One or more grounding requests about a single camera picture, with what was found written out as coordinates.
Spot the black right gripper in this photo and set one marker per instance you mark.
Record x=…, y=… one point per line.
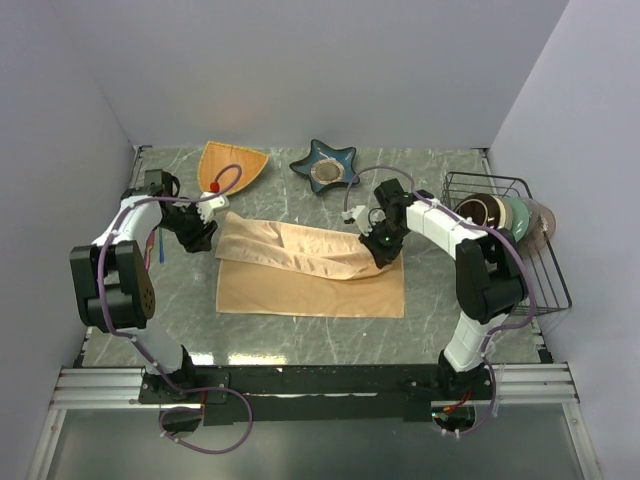
x=382, y=256

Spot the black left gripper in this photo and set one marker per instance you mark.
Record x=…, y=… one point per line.
x=200, y=239

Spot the peach satin napkin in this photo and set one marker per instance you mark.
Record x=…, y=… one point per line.
x=272, y=267

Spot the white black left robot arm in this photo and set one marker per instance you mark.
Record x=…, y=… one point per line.
x=114, y=292

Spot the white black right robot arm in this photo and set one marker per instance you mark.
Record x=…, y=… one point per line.
x=490, y=276

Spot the iridescent spoon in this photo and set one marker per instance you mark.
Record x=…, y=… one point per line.
x=160, y=245

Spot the iridescent knife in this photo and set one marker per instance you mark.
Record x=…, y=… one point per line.
x=149, y=250

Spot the orange woven shield tray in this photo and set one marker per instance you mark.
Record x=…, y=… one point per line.
x=215, y=161

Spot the blue star-shaped dish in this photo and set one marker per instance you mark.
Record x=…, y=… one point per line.
x=326, y=168

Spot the brown bowl in rack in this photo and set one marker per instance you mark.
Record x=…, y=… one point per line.
x=484, y=210

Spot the green plate in rack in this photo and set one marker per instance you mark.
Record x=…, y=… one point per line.
x=520, y=216

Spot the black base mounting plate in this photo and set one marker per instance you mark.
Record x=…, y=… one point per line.
x=229, y=394

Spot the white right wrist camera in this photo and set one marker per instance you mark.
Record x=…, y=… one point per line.
x=358, y=216

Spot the black wire dish rack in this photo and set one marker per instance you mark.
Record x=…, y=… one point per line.
x=550, y=289

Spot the aluminium frame rail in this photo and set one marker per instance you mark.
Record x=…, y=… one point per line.
x=119, y=388

